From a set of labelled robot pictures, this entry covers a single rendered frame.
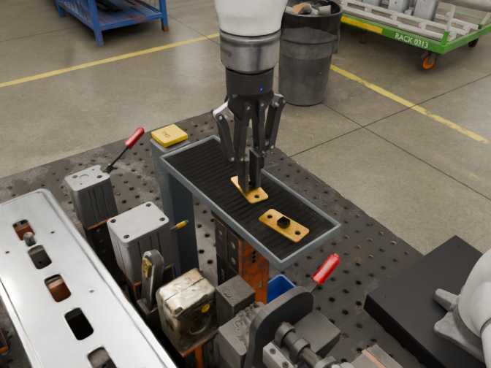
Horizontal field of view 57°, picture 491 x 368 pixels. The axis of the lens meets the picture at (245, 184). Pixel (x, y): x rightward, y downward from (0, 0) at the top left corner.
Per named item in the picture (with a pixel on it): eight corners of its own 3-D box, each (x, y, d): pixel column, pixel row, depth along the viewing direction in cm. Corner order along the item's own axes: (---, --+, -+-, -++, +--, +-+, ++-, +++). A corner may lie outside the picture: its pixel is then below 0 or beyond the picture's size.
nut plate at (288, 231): (257, 220, 77) (257, 215, 76) (271, 209, 79) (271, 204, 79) (296, 243, 73) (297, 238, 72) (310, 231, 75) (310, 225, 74)
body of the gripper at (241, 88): (261, 50, 73) (260, 101, 79) (214, 60, 70) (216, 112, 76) (286, 67, 68) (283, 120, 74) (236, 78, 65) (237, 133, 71)
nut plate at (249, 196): (229, 179, 86) (229, 174, 86) (247, 174, 88) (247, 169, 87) (250, 204, 80) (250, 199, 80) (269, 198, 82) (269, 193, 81)
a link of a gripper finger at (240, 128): (253, 104, 71) (245, 105, 71) (246, 163, 78) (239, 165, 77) (241, 94, 74) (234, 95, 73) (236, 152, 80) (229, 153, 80)
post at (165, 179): (167, 270, 128) (146, 139, 101) (189, 258, 132) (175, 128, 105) (181, 287, 124) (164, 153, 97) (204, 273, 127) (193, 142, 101)
